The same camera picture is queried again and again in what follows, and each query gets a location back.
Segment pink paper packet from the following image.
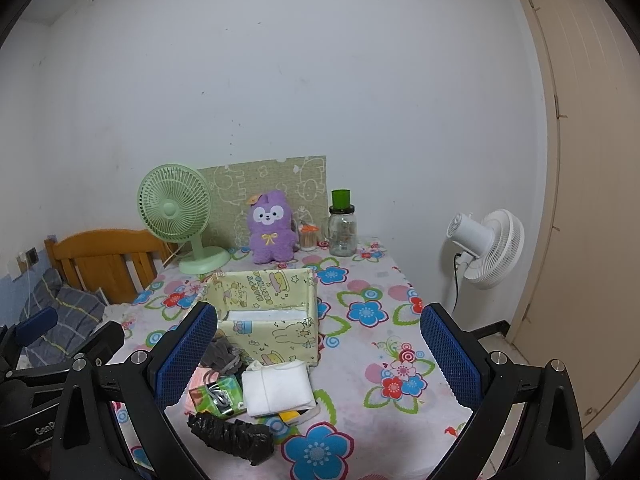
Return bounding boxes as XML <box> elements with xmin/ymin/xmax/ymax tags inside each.
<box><xmin>184</xmin><ymin>366</ymin><xmax>219</xmax><ymax>413</ymax></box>

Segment green tissue pack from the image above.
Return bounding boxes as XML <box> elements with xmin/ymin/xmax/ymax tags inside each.
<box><xmin>189</xmin><ymin>376</ymin><xmax>246</xmax><ymax>419</ymax></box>

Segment grey sock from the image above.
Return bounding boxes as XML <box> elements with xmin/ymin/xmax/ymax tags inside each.
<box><xmin>200</xmin><ymin>336</ymin><xmax>250</xmax><ymax>376</ymax></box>

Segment black plastic bag roll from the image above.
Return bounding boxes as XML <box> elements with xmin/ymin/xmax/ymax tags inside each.
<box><xmin>188</xmin><ymin>412</ymin><xmax>274</xmax><ymax>466</ymax></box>

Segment white cloth bundle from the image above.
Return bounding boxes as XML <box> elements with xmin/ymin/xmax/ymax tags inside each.
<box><xmin>241</xmin><ymin>360</ymin><xmax>316</xmax><ymax>418</ymax></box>

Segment yellow cartoon tissue pack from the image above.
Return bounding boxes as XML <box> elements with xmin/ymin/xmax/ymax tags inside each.
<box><xmin>278</xmin><ymin>403</ymin><xmax>321</xmax><ymax>427</ymax></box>

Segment grey plaid bedding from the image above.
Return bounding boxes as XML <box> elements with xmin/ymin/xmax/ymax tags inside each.
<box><xmin>20</xmin><ymin>269</ymin><xmax>105</xmax><ymax>367</ymax></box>

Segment green desk fan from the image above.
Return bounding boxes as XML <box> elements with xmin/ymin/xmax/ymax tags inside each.
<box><xmin>137</xmin><ymin>164</ymin><xmax>230</xmax><ymax>275</ymax></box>

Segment white standing fan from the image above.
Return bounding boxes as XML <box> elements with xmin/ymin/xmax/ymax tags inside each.
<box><xmin>447</xmin><ymin>209</ymin><xmax>525</xmax><ymax>289</ymax></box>

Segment yellow cartoon storage box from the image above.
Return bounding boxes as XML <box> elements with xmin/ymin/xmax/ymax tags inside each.
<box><xmin>198</xmin><ymin>269</ymin><xmax>319</xmax><ymax>366</ymax></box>

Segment purple plush toy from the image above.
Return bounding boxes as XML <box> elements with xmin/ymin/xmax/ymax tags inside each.
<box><xmin>247</xmin><ymin>190</ymin><xmax>297</xmax><ymax>264</ymax></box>

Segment small jar orange lid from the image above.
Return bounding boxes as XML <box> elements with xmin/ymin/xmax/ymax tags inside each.
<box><xmin>298</xmin><ymin>223</ymin><xmax>320</xmax><ymax>252</ymax></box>

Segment glass jar green lid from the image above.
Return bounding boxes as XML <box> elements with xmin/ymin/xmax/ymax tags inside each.
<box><xmin>328</xmin><ymin>188</ymin><xmax>357</xmax><ymax>257</ymax></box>

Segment green patterned cardboard board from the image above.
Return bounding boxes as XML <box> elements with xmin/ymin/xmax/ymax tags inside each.
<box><xmin>196</xmin><ymin>155</ymin><xmax>329</xmax><ymax>250</ymax></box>

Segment beige door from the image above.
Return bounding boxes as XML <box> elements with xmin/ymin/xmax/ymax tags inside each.
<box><xmin>509</xmin><ymin>0</ymin><xmax>639</xmax><ymax>432</ymax></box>

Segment wall power socket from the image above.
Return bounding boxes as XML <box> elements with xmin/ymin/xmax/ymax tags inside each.
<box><xmin>16</xmin><ymin>247</ymin><xmax>39</xmax><ymax>273</ymax></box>

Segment fan power cable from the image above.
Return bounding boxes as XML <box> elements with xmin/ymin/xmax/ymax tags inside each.
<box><xmin>451</xmin><ymin>251</ymin><xmax>464</xmax><ymax>313</ymax></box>

